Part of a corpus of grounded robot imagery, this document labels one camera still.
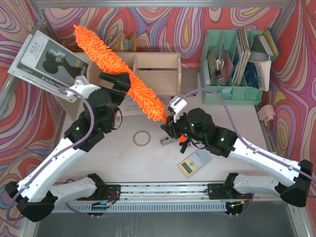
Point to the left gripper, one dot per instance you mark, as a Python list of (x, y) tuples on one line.
[(118, 84)]

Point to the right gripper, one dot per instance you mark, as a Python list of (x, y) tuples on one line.
[(171, 128)]

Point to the orange microfiber duster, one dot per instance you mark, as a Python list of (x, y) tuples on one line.
[(109, 62)]

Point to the gold grey calculator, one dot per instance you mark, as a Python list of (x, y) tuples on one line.
[(195, 161)]

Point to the clear tape roll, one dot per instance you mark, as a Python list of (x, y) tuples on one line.
[(141, 138)]

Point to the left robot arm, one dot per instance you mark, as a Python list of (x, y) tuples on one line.
[(78, 140)]

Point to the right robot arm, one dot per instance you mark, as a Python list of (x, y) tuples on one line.
[(288, 179)]

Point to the wooden bookshelf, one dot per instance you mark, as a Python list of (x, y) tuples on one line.
[(159, 71)]

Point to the spiral drawing notebook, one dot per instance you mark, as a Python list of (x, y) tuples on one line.
[(129, 107)]

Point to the grey black stapler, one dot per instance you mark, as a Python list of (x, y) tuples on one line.
[(167, 141)]

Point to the books behind shelf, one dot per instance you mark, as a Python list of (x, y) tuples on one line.
[(118, 43)]

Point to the red notebook in organizer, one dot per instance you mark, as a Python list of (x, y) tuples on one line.
[(227, 66)]

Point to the white book under Twins story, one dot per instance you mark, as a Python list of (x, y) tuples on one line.
[(13, 70)]

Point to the pink tape dispenser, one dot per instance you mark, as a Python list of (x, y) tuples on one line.
[(266, 114)]

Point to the green desk organizer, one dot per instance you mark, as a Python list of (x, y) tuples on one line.
[(217, 41)]

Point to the stack of thin books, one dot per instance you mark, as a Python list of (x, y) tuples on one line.
[(241, 56)]

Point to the blue yellow book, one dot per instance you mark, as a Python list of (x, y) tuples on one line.
[(271, 39)]

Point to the black handled tool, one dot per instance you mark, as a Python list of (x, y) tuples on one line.
[(184, 146)]

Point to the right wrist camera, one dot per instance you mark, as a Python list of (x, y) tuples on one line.
[(177, 107)]

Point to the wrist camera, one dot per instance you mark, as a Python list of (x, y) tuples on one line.
[(81, 87), (177, 107)]

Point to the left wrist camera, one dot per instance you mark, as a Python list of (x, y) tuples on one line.
[(81, 87)]

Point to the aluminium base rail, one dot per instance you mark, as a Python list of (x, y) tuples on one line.
[(163, 191)]

